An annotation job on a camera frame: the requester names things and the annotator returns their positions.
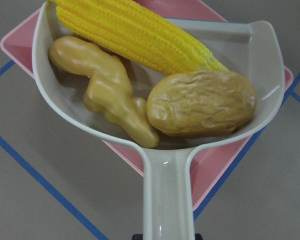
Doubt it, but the toy ginger root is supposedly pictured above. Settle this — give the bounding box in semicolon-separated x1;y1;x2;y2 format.
48;36;159;148

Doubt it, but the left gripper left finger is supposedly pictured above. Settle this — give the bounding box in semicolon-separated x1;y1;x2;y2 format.
131;233;143;240

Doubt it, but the toy yellow corn cob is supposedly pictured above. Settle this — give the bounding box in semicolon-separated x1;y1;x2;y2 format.
54;0;227;76

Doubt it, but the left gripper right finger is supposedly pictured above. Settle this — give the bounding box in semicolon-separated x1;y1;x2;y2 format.
194;233;203;240

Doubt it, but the pink plastic bin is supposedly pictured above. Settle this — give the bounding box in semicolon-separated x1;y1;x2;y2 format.
0;0;294;212

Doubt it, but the beige plastic dustpan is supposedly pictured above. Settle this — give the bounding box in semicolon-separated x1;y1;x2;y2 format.
32;1;286;240

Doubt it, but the toy brown potato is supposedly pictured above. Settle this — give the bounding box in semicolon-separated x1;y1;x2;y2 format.
146;70;258;138

